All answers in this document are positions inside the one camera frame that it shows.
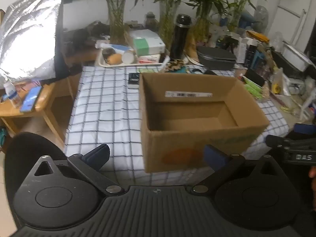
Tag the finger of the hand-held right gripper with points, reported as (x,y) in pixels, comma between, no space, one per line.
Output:
(279,142)
(305,129)

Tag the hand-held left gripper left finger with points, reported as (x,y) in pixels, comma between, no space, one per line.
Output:
(97,154)

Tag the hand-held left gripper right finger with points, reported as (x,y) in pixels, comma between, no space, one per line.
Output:
(214,156)

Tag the brown cardboard box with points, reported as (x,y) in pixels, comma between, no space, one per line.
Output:
(192,138)

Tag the white elastic band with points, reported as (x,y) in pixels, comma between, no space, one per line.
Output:
(166,61)

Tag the person's right hand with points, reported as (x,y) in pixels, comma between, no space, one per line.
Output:
(313,176)

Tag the white checked tablecloth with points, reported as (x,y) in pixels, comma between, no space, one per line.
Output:
(106,108)

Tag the green packet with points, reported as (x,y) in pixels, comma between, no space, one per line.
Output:
(254,88)

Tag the white pot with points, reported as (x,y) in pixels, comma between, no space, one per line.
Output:
(296,56)

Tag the wooden side table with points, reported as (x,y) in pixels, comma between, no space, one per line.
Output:
(51,93)

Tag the small black box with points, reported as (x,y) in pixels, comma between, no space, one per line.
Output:
(134,80)

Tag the blue smartphone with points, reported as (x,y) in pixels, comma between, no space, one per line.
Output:
(30,100)

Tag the cream tray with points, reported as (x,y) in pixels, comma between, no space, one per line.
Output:
(101,61)

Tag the orange mango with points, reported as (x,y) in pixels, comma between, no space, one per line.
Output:
(115,59)

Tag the teal patterned bag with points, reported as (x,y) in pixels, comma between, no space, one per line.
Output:
(2,134)

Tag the grey zip case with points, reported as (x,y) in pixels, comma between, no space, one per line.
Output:
(217,58)

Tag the leopard print scrunchie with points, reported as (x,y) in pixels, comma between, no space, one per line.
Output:
(176,65)

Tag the wooden shelf unit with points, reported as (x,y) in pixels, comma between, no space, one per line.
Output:
(79,54)

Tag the white round jar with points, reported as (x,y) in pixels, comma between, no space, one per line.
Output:
(128,57)

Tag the black tape roll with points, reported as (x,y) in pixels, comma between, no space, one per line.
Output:
(107,52)

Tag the white metal rack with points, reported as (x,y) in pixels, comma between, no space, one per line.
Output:
(301,24)

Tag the small white bottle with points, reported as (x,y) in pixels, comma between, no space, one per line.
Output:
(11,92)

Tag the white flat box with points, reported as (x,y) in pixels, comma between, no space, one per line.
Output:
(149,58)

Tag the white blue spray bottle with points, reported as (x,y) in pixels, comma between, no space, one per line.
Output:
(116,47)

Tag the green white tissue pack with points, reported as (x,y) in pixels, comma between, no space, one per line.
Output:
(145,44)

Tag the black thermos bottle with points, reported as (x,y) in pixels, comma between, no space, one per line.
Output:
(179,37)

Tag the glass vase with bamboo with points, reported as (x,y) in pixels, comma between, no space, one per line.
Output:
(206,22)
(117,22)
(237,17)
(167,27)

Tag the silver reflective sheet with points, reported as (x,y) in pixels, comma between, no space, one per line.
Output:
(27,34)

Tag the glass jar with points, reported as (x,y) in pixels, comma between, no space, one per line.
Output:
(150,21)

